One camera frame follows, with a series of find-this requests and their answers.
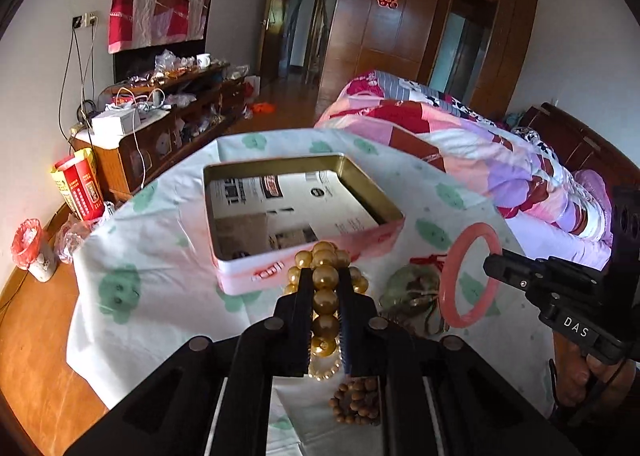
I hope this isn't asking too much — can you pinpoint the wooden bedroom door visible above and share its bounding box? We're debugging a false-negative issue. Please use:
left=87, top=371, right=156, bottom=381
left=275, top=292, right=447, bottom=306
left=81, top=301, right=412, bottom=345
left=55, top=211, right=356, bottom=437
left=257, top=0, right=288, bottom=86

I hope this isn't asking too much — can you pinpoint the wooden tv cabinet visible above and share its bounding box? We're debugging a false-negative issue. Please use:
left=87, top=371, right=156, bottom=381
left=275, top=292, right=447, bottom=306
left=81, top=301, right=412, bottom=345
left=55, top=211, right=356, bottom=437
left=72, top=63, right=245, bottom=202

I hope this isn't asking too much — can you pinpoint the red pink cloth cover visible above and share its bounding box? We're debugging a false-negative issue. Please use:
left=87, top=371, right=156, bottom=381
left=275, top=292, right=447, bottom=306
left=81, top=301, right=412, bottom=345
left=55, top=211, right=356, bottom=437
left=107, top=0, right=212, bottom=54

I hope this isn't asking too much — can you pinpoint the white box appliance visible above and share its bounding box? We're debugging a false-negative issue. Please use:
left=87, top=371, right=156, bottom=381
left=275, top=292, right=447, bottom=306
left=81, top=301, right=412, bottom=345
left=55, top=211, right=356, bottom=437
left=91, top=108, right=140, bottom=136

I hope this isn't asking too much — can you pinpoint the black television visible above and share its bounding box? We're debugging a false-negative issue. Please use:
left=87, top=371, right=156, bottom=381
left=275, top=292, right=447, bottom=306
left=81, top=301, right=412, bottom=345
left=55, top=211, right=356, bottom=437
left=111, top=22, right=208, bottom=81

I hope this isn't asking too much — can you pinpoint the white green patterned tablecloth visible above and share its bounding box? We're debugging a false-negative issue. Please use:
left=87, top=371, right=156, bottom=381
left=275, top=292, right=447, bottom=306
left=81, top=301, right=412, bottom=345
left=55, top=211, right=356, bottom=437
left=65, top=128, right=566, bottom=456

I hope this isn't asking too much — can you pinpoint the pink patchwork quilt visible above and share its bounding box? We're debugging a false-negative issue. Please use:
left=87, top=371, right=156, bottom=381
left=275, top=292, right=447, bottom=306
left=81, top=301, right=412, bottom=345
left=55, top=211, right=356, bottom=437
left=316, top=70, right=613, bottom=246

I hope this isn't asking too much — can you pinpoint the dark wooden headboard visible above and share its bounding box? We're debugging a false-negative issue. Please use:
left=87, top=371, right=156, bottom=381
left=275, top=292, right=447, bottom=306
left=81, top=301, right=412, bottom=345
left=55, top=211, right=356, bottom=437
left=518, top=103, right=639, bottom=190

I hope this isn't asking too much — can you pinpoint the red yellow carton box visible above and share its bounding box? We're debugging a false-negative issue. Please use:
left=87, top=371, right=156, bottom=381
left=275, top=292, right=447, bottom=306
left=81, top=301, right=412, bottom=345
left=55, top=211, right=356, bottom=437
left=50, top=148, right=105, bottom=222

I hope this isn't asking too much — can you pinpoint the gold pearl bead bracelet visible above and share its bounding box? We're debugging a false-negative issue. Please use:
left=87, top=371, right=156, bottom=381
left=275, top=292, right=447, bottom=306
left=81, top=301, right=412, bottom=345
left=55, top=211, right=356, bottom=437
left=283, top=239, right=370, bottom=382

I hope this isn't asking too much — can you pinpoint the wooden wardrobe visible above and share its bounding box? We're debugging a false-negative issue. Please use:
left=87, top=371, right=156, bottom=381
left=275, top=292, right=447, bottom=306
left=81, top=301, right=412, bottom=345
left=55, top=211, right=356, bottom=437
left=317, top=0, right=537, bottom=120

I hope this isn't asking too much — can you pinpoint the pink bangle bracelet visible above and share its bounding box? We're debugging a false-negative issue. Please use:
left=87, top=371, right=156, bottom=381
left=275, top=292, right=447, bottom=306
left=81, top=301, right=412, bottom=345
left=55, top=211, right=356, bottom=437
left=438, top=222, right=504, bottom=330

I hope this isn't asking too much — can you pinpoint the brown wooden bead bracelet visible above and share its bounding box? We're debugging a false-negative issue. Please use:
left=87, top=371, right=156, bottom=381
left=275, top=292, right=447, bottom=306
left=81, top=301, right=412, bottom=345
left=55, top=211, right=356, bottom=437
left=327, top=376, right=382, bottom=427

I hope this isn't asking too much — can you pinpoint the pink cookie tin box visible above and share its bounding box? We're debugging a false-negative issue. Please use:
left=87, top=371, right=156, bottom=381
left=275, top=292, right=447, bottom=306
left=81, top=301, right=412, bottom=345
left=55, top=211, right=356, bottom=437
left=203, top=154, right=405, bottom=296

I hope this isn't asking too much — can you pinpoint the white bed sheet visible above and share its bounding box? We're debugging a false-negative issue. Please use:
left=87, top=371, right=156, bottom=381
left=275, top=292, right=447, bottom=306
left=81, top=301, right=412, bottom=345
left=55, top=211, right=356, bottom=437
left=506, top=212, right=611, bottom=270

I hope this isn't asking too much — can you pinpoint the person right hand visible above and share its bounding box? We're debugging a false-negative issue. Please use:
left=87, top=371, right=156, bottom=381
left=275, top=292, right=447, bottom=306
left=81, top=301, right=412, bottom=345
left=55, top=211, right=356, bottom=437
left=553, top=332, right=637, bottom=407

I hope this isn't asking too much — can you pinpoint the red knotted string charm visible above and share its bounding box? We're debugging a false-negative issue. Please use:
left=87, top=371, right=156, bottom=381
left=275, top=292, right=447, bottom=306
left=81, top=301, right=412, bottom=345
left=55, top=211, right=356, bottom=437
left=409, top=254, right=447, bottom=272

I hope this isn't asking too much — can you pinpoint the wall power socket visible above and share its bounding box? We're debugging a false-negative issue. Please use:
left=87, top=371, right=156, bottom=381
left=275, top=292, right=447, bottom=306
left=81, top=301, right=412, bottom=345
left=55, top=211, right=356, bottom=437
left=72, top=12, right=98, bottom=29

